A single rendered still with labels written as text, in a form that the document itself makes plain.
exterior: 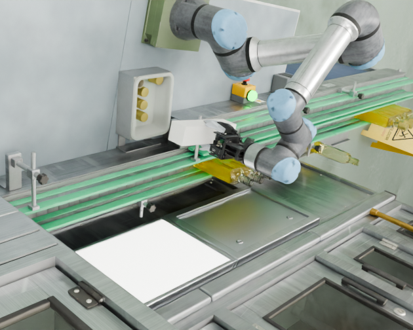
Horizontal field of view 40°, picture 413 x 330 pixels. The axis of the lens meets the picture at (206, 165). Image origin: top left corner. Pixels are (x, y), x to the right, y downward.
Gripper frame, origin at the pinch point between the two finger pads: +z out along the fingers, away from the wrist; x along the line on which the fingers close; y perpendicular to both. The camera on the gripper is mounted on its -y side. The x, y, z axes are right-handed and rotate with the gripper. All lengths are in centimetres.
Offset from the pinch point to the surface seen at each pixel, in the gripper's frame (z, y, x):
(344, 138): 21, -138, 16
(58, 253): -34, 75, 9
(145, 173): 14.4, 8.3, 18.5
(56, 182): 21.5, 37.6, 21.0
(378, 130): 96, -352, 44
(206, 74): 34.2, -33.8, -11.1
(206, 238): -8.1, -1.7, 33.4
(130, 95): 27.6, 9.0, -4.2
